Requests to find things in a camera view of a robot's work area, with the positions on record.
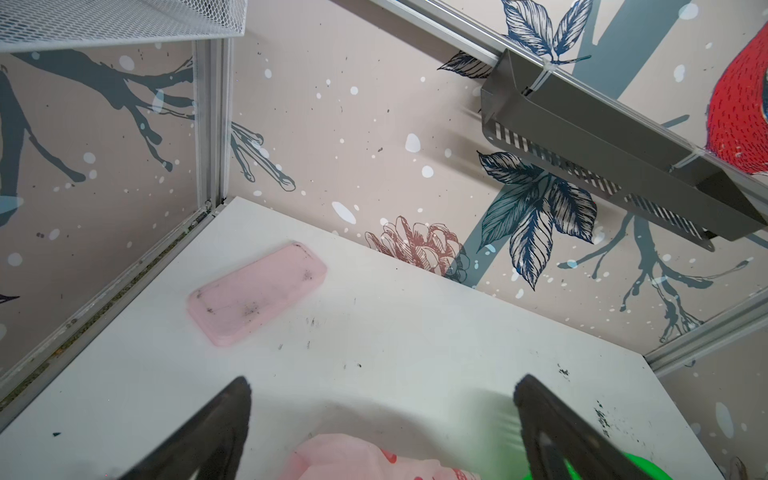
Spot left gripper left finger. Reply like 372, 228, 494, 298
122, 376, 252, 479

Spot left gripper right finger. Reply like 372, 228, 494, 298
513, 374, 649, 480

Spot green plastic basket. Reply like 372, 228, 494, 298
521, 452, 676, 480

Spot pink plastic bag with fruit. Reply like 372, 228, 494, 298
279, 434, 480, 480

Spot pink rectangular lid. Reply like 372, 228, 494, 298
186, 242, 328, 347

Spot black hanging wall basket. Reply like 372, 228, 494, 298
481, 50, 767, 250

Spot aluminium horizontal frame bar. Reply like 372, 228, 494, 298
371, 0, 768, 205

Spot white wire mesh shelf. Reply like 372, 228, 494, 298
1, 0, 248, 53

